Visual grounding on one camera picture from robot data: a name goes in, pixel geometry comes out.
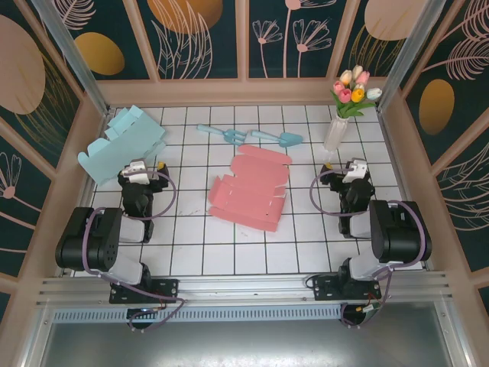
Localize wall panel with pink flowers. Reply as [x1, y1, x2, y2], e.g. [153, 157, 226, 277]
[248, 0, 334, 80]

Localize slotted grey cable duct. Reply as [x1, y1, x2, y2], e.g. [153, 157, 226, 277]
[51, 307, 345, 323]

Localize grey metal sheet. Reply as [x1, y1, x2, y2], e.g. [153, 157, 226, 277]
[37, 320, 459, 367]

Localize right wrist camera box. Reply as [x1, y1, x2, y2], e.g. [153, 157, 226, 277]
[342, 158, 368, 184]

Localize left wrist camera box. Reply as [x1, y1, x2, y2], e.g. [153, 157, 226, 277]
[128, 160, 150, 184]

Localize aluminium corner post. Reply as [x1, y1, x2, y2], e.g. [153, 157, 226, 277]
[376, 0, 448, 112]
[30, 0, 112, 118]

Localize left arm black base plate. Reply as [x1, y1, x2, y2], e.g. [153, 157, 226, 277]
[109, 278, 180, 305]

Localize aluminium front rail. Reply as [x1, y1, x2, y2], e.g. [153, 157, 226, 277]
[36, 271, 455, 310]

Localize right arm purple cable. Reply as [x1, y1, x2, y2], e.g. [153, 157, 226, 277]
[309, 167, 427, 330]

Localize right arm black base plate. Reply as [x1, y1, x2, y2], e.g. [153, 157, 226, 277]
[313, 274, 382, 303]

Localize light blue garden trowel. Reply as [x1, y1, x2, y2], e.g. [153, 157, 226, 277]
[248, 129, 303, 148]

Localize dark floral framed picture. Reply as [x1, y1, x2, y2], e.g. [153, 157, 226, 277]
[137, 0, 238, 80]

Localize pink paper box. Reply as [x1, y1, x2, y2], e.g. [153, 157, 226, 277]
[208, 144, 291, 233]

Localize white ribbed vase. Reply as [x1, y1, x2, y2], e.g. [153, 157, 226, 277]
[323, 116, 349, 152]

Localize light blue garden fork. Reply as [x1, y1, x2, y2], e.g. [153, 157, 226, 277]
[196, 123, 248, 146]

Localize light blue paper box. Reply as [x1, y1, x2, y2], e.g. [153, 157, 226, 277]
[77, 106, 167, 187]

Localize tulip bouquet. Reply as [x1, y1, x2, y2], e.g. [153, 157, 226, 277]
[330, 64, 383, 119]

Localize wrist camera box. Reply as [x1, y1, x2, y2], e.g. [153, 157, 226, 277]
[342, 158, 368, 184]
[128, 160, 150, 184]

